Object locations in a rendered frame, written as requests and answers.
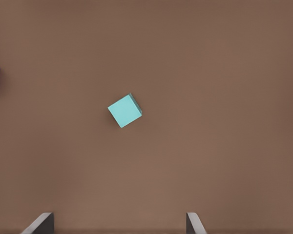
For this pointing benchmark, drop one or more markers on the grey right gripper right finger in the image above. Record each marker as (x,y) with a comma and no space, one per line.
(194,224)

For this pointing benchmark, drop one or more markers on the cyan wooden cube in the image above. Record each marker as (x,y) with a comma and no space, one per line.
(124,111)

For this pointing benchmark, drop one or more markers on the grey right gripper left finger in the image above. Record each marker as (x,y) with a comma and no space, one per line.
(42,224)

